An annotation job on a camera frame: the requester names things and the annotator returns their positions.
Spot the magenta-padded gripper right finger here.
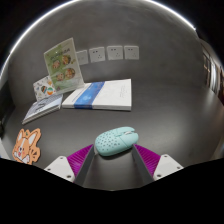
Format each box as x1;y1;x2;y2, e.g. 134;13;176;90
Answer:
131;143;184;186

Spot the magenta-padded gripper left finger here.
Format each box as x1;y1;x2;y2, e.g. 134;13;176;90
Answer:
43;143;98;188

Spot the teal perforated computer mouse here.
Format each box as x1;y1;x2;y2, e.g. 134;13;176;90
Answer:
94;126;140;157

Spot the orange corgi-shaped mouse pad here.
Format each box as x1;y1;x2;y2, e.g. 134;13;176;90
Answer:
11;127;42;166

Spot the grey striped book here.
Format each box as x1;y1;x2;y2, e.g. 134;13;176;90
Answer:
21;93;64;125

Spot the white card with colourful stickers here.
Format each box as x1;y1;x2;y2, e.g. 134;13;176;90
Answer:
32;75;58;102

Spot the white book with blue stripe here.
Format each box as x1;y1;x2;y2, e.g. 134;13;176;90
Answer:
61;78;133;112

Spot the green menu sign stand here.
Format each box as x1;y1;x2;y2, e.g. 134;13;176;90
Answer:
43;37;85;95

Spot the white wall outlet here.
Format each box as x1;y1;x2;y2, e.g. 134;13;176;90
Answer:
88;46;106;64
106;45;124;61
76;49;90;66
123;45;140;61

